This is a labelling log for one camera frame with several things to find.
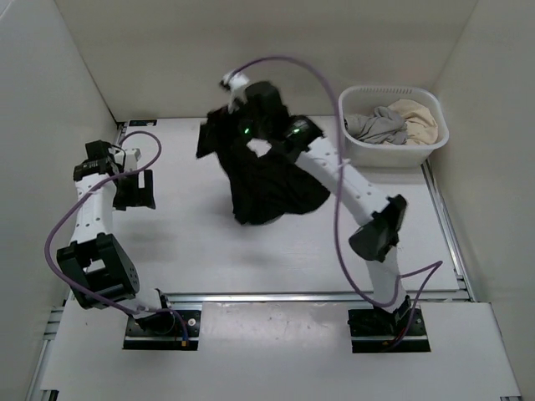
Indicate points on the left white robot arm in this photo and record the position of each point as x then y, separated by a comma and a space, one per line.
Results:
96, 267

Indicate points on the beige garment in basket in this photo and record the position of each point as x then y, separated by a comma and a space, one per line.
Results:
421, 126

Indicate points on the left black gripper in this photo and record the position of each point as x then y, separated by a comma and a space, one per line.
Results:
140, 197

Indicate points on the white plastic laundry basket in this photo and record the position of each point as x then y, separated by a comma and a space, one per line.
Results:
363, 100

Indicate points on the dark label sticker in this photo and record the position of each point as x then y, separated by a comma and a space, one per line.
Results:
142, 122

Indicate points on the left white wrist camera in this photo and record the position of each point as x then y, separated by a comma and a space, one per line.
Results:
131, 159

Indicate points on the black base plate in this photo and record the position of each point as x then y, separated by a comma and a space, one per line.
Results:
164, 332
371, 334

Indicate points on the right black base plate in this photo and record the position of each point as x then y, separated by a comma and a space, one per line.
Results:
371, 334

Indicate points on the grey garment in basket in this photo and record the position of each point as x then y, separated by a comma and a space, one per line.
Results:
384, 126

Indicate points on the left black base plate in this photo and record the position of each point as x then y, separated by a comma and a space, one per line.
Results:
164, 332

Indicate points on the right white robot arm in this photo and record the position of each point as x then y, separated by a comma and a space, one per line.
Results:
378, 215

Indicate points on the black trousers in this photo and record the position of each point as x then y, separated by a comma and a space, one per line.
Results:
263, 188

